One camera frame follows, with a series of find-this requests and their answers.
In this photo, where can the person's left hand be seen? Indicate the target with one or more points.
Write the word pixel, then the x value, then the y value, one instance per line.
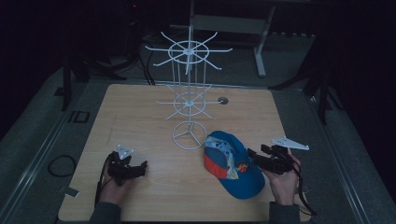
pixel 113 193

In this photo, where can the black rectangular floor frame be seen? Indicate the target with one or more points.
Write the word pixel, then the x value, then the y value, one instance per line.
pixel 74 117

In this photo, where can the grey metal desk frame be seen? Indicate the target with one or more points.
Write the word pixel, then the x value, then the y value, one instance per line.
pixel 229 24

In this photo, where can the blue and orange cap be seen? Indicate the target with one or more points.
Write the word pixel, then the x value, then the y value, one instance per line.
pixel 224 157

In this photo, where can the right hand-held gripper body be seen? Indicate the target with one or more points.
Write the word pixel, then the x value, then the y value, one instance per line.
pixel 277 161

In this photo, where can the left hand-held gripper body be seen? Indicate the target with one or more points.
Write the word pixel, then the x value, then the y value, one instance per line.
pixel 120 169

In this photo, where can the person's right hand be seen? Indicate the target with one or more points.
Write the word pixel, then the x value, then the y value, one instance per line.
pixel 285 186

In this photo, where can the black metal stand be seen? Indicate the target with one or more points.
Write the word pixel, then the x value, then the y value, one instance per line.
pixel 66 87
pixel 323 93

